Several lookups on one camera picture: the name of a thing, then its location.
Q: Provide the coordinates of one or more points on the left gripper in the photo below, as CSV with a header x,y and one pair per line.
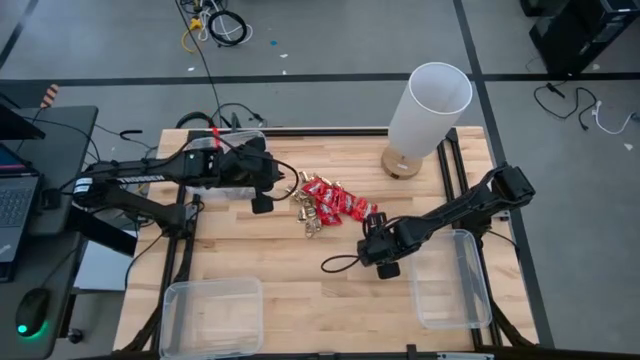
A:
x,y
261,204

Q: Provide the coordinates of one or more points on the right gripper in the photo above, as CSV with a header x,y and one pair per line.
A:
x,y
387,271

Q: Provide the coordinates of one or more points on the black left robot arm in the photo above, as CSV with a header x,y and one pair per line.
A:
x,y
170,170

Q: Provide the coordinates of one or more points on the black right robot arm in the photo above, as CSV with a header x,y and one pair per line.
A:
x,y
450,215

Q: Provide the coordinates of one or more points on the red wrapped candy bar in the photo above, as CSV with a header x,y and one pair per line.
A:
x,y
327,216
314,186
346,202
330,196
364,209

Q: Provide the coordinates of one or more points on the clear plastic bin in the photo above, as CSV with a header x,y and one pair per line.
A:
x,y
240,136
450,280
210,320

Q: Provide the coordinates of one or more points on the white label strip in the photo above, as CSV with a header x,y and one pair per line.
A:
x,y
465,356

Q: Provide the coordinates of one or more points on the black box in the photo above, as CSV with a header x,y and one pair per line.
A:
x,y
100,235

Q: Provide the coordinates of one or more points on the white shade table lamp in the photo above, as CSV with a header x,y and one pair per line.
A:
x,y
430,110

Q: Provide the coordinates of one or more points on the white box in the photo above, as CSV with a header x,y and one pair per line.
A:
x,y
102,270

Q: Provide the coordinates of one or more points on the grey desk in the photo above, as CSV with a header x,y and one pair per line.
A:
x,y
65,140

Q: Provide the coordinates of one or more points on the small black desk device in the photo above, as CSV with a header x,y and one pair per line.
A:
x,y
50,199

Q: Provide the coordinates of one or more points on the black caster wheel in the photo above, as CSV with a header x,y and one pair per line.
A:
x,y
75,335

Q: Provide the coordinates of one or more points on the orange black striped marker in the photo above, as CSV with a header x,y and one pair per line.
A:
x,y
50,95

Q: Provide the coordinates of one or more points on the grey laptop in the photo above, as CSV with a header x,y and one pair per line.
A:
x,y
15,210

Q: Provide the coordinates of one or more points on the black computer mouse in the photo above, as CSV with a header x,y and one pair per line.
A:
x,y
32,310

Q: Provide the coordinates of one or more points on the black monitor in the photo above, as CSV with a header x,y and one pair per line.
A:
x,y
15,125

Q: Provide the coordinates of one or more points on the black cabinet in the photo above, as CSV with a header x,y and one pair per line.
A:
x,y
575,40

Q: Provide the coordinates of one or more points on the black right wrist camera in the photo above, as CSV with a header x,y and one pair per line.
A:
x,y
366,252

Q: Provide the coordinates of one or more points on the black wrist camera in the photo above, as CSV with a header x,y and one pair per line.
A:
x,y
366,252
272,175

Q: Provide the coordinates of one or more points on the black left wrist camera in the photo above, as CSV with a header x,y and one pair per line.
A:
x,y
272,175

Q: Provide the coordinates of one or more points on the black aluminium frame rail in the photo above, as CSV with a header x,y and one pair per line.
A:
x,y
325,132
188,245
456,150

